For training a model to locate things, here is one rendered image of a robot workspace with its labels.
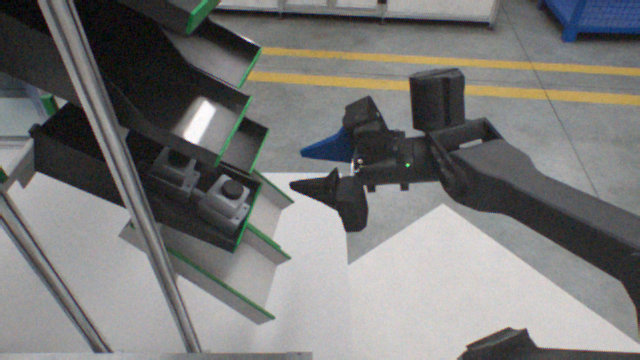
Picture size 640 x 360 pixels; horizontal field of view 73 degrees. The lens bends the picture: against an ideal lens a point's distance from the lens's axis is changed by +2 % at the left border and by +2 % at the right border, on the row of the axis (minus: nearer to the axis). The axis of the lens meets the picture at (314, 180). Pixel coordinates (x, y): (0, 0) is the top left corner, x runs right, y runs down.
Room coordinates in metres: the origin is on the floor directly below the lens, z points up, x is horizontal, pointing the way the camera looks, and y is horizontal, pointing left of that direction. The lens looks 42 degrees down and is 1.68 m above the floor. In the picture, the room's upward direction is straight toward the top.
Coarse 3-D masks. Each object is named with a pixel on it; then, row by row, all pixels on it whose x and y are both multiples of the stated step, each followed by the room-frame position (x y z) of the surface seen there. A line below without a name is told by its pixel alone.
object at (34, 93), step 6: (24, 84) 1.04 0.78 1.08; (30, 90) 1.04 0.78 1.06; (36, 90) 1.04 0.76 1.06; (42, 90) 1.06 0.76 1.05; (30, 96) 1.04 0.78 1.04; (36, 96) 1.04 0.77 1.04; (36, 102) 1.04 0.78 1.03; (36, 108) 1.04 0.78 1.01; (42, 108) 1.04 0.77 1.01; (42, 114) 1.04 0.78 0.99; (42, 120) 1.04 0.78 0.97; (0, 138) 1.06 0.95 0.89; (6, 138) 1.06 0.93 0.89; (12, 138) 1.06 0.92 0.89; (18, 138) 1.06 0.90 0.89; (24, 138) 1.06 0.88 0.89; (0, 144) 1.04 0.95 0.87; (6, 144) 1.04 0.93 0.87; (12, 144) 1.04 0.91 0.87; (18, 144) 1.04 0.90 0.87; (24, 144) 1.04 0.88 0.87
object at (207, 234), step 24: (48, 120) 0.45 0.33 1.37; (72, 120) 0.50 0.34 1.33; (48, 144) 0.42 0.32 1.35; (72, 144) 0.49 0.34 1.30; (96, 144) 0.50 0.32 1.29; (144, 144) 0.53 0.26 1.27; (48, 168) 0.42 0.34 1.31; (72, 168) 0.42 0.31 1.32; (96, 168) 0.41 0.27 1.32; (216, 168) 0.52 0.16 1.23; (96, 192) 0.41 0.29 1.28; (168, 216) 0.40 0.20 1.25; (192, 216) 0.42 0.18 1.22; (216, 240) 0.39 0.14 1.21
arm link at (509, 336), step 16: (496, 336) 0.26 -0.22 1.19; (512, 336) 0.24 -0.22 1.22; (528, 336) 0.24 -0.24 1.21; (464, 352) 0.24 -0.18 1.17; (480, 352) 0.23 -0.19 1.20; (496, 352) 0.23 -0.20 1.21; (512, 352) 0.22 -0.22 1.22; (528, 352) 0.22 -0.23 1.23; (544, 352) 0.21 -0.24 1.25; (560, 352) 0.20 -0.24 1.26; (576, 352) 0.19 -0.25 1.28; (592, 352) 0.19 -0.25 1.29; (608, 352) 0.18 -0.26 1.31; (624, 352) 0.17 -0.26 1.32
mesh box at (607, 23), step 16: (544, 0) 4.37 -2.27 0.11; (560, 0) 4.05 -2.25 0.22; (576, 0) 3.76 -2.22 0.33; (592, 0) 3.66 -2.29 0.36; (608, 0) 3.65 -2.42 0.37; (624, 0) 3.63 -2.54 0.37; (560, 16) 3.91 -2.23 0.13; (576, 16) 3.66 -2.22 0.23; (592, 16) 3.65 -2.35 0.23; (608, 16) 3.64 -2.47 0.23; (624, 16) 3.63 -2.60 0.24; (576, 32) 3.65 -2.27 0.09; (592, 32) 3.64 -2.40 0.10; (608, 32) 3.62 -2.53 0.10; (624, 32) 3.61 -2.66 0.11
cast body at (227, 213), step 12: (228, 180) 0.44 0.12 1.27; (192, 192) 0.45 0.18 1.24; (216, 192) 0.42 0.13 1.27; (228, 192) 0.42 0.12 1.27; (240, 192) 0.43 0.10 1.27; (204, 204) 0.42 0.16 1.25; (216, 204) 0.42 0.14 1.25; (228, 204) 0.41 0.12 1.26; (240, 204) 0.42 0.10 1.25; (204, 216) 0.42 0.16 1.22; (216, 216) 0.42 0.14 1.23; (228, 216) 0.41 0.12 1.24; (240, 216) 0.42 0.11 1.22; (228, 228) 0.41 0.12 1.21
